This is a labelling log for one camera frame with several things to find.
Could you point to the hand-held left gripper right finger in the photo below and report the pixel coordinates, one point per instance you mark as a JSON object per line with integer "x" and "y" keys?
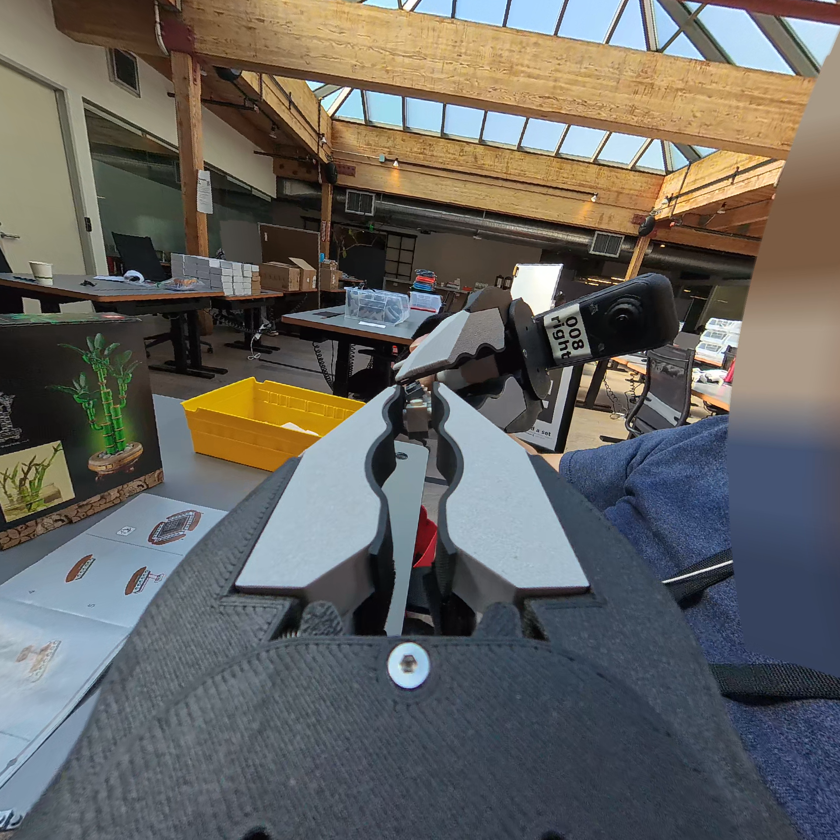
{"x": 505, "y": 518}

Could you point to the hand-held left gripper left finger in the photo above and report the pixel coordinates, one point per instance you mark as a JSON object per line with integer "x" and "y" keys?
{"x": 315, "y": 518}

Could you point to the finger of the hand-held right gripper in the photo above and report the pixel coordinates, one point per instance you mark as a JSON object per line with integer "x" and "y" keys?
{"x": 439, "y": 341}
{"x": 476, "y": 379}

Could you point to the grey lego assembly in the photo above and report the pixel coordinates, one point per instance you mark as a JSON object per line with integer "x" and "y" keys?
{"x": 417, "y": 413}

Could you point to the person's right forearm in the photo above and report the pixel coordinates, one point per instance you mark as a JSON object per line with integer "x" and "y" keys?
{"x": 538, "y": 453}

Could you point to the lego instruction booklet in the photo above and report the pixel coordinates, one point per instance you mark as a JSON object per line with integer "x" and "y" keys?
{"x": 98, "y": 571}

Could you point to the lego set box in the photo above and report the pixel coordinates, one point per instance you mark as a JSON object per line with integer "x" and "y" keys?
{"x": 79, "y": 420}

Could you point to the clear plastic bin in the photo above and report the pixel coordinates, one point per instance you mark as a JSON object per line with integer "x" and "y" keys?
{"x": 377, "y": 306}

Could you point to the black office chair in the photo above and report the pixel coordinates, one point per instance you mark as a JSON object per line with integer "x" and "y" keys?
{"x": 138, "y": 256}
{"x": 663, "y": 387}

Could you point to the black framed marker sign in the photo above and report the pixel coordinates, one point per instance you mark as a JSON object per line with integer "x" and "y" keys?
{"x": 558, "y": 407}

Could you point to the stack of clear containers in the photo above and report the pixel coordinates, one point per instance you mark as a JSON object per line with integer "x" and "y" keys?
{"x": 718, "y": 338}

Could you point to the grey office desk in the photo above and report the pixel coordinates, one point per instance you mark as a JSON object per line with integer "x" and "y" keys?
{"x": 131, "y": 289}
{"x": 328, "y": 319}

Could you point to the yellow plastic bin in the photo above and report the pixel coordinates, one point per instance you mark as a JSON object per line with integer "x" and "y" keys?
{"x": 249, "y": 420}

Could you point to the cardboard box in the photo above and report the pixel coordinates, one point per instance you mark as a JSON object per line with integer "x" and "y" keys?
{"x": 279, "y": 277}
{"x": 308, "y": 275}

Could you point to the person's blue shirt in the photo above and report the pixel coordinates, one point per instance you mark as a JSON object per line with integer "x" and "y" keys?
{"x": 656, "y": 499}

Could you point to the stack of white boxes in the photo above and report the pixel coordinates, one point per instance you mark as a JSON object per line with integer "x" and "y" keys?
{"x": 216, "y": 274}

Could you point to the white paper notice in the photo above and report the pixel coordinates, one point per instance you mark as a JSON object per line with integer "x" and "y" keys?
{"x": 205, "y": 190}

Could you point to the small white paper cup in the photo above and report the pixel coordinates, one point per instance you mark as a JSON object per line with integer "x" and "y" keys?
{"x": 41, "y": 272}

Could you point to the white door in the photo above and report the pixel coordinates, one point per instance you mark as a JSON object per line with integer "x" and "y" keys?
{"x": 33, "y": 164}

